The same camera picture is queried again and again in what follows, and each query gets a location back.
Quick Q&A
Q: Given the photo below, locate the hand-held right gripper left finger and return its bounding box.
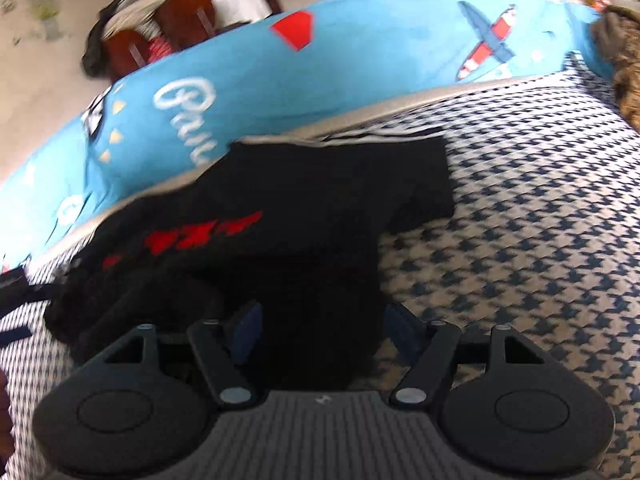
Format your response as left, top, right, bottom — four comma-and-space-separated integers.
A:
102, 305, 263, 407

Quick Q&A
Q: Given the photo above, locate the black t-shirt red print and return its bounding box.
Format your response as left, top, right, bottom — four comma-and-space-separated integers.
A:
44, 132, 456, 391

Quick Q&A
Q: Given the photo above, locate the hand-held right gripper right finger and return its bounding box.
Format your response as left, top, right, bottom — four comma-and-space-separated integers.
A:
385, 304, 547, 406

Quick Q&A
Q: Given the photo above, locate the pile of clothes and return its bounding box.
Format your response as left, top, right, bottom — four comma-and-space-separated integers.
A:
82, 0, 176, 78

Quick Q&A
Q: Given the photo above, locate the lavender pot wall sticker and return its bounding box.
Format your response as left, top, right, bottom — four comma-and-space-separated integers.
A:
27, 0, 58, 41

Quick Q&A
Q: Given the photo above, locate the houndstooth sofa seat cover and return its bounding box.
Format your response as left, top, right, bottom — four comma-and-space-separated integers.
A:
0, 52, 640, 480

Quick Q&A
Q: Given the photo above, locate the brown patterned cushion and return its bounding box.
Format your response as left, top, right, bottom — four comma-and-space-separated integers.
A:
590, 5, 640, 131

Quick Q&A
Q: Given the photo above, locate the red floral cloth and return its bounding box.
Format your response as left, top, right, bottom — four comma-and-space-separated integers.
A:
145, 35, 173, 61

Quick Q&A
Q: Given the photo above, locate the white-clothed dining table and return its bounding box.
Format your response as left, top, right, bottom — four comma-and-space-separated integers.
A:
210, 0, 273, 28

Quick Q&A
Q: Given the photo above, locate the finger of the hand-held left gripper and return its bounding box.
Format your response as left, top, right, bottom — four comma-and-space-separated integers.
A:
0, 266, 30, 317
0, 326, 32, 347

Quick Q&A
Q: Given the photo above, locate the brown wooden chair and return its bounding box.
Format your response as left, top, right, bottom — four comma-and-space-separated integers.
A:
102, 27, 151, 81
155, 0, 218, 51

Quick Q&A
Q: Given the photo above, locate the blue printed sofa backrest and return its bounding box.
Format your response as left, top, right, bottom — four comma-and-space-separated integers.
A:
0, 0, 606, 271

